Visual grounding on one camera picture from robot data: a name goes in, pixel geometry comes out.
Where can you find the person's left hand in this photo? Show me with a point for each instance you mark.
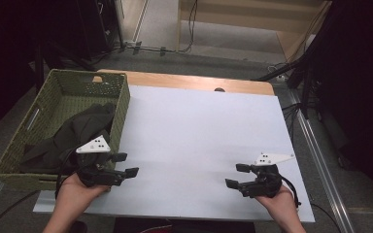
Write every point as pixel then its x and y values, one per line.
pixel 73 194

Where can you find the black metal stand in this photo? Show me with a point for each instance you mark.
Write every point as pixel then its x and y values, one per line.
pixel 306 93
pixel 39 64

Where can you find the person's right hand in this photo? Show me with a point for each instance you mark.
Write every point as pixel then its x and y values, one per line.
pixel 283 205

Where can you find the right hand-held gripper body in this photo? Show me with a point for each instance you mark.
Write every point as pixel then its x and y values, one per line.
pixel 267 184

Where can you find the black cabinet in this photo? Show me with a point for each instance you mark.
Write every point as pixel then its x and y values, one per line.
pixel 94 26

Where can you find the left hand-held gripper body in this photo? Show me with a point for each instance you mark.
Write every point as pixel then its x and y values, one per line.
pixel 94 174

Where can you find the dark pleated skirt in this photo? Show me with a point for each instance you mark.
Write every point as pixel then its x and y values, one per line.
pixel 77 129

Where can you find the green woven basket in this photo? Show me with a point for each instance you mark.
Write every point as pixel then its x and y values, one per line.
pixel 61 93

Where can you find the wooden shelf unit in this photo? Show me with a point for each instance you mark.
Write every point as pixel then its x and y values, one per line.
pixel 226 19

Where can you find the white table mat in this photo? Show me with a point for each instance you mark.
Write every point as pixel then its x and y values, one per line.
pixel 191 129

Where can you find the dark curtain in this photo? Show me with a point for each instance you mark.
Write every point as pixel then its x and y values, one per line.
pixel 0 64
pixel 362 97

